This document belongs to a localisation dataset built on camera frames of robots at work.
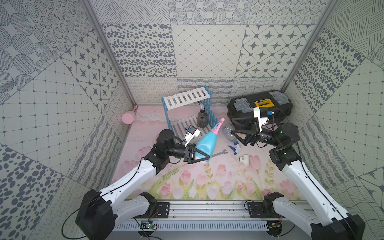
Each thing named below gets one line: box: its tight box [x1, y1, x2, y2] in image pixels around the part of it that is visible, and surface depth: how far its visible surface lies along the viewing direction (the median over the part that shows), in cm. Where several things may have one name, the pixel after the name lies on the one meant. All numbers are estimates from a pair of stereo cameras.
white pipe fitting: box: [238, 154, 250, 167], surface depth 90 cm
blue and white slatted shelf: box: [161, 85, 219, 143], surface depth 92 cm
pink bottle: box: [121, 110, 136, 125], surface depth 107 cm
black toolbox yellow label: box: [227, 89, 294, 123], surface depth 103 cm
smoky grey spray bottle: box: [196, 100, 208, 128], surface depth 100 cm
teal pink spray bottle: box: [195, 118, 225, 161], surface depth 62 cm
